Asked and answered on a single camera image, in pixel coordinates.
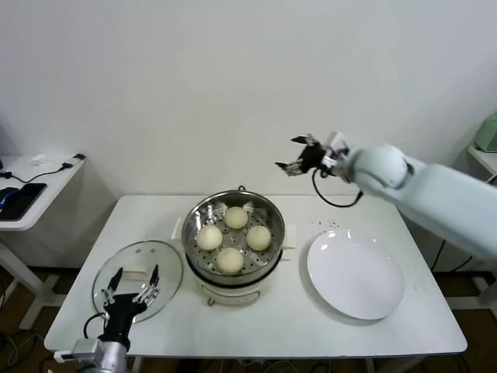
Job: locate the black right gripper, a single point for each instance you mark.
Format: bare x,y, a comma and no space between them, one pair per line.
312,157

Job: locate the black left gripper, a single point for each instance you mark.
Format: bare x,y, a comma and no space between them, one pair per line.
120,307

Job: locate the glass pot lid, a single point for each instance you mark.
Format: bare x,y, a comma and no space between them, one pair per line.
167,264

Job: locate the white steamed baozi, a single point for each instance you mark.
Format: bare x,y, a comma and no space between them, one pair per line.
237,218
259,238
209,238
230,260

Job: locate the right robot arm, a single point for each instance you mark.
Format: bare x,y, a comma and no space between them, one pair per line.
427,194

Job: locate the steel steamer basket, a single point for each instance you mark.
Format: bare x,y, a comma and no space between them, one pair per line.
202,261

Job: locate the white electric cooker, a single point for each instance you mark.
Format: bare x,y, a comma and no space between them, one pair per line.
233,295

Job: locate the white side desk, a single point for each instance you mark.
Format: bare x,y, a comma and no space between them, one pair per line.
54,194

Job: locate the white round plate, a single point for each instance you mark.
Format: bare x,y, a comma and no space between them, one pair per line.
349,279

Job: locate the black smartphone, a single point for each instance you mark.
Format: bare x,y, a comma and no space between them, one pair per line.
27,198

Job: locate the small white object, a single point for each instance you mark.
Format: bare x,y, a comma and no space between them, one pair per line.
40,158

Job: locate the green appliance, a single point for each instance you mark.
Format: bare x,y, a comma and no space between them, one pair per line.
487,134

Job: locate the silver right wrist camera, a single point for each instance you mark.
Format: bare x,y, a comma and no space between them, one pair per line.
336,145

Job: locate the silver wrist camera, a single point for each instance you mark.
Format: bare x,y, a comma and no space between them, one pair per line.
336,145
85,349

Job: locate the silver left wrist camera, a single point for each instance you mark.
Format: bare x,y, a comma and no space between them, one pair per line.
85,349

